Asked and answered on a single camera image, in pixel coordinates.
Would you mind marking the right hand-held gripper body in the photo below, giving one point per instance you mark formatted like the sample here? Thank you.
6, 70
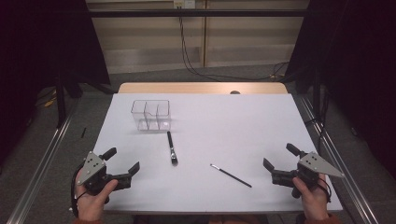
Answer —
311, 165

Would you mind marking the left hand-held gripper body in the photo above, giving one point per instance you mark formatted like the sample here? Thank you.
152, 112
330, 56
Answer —
93, 166

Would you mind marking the thick black makeup brush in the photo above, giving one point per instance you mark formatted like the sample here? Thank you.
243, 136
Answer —
172, 148

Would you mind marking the person's right hand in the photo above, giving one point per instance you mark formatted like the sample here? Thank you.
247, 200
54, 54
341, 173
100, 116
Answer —
314, 202

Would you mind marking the person's left hand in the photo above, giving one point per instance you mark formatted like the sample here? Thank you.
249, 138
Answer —
93, 205

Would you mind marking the small black stick on floor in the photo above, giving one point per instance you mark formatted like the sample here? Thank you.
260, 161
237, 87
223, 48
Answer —
83, 132

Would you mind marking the thin black makeup brush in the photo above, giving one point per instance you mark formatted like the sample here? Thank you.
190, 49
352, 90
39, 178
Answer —
230, 175

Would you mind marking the clear plastic organizer box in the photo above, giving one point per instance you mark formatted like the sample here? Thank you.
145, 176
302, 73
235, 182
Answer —
151, 114

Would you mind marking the black metal stand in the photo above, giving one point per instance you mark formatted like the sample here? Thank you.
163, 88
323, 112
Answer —
60, 102
317, 93

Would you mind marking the white table cover sheet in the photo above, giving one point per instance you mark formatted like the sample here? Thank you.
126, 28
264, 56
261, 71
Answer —
218, 124

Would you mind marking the dark round table grommet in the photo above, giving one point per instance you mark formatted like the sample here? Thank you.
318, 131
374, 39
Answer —
235, 92

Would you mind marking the black curtain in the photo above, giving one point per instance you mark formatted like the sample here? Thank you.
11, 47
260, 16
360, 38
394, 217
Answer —
37, 62
358, 77

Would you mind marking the black horizontal crossbar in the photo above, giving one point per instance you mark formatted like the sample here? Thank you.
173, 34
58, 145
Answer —
199, 13

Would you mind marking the aluminium floor rail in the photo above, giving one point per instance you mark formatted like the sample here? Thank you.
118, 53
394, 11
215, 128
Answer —
342, 161
40, 168

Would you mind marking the white wall outlet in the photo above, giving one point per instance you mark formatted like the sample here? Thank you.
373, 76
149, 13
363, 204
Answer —
184, 3

